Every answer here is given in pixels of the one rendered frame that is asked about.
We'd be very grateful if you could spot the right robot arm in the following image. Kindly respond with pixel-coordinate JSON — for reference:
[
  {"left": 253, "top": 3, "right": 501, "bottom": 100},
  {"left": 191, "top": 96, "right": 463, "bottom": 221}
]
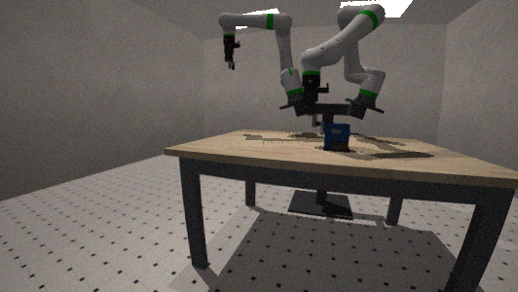
[{"left": 218, "top": 13, "right": 304, "bottom": 104}]

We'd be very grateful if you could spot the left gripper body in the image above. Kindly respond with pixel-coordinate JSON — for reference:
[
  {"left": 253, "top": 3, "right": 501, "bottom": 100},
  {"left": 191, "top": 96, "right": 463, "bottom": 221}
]
[{"left": 302, "top": 74, "right": 329, "bottom": 114}]

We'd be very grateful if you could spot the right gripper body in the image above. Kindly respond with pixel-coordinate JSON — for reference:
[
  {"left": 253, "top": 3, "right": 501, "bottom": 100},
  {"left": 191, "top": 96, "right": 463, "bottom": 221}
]
[{"left": 223, "top": 36, "right": 241, "bottom": 62}]

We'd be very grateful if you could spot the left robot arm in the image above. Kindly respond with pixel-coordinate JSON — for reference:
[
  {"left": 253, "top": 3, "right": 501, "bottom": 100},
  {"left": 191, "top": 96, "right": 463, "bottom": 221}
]
[{"left": 301, "top": 3, "right": 386, "bottom": 107}]

